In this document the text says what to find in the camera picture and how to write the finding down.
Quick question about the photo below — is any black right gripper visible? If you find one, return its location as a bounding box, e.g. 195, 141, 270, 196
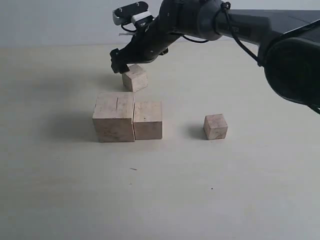
109, 19, 180, 74

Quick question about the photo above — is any third largest wooden cube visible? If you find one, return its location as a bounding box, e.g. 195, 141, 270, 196
122, 64, 148, 93

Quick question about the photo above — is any second largest wooden cube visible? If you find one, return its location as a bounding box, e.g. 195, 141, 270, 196
133, 101, 163, 140

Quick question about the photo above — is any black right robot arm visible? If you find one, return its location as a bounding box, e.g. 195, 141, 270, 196
110, 0, 320, 112

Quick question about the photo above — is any smallest wooden cube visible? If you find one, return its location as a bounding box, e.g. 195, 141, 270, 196
203, 114, 228, 140

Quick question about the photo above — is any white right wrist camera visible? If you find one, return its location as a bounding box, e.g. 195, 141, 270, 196
112, 1, 151, 26

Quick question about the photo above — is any black camera cable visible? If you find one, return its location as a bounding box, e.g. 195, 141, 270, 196
182, 2, 263, 67

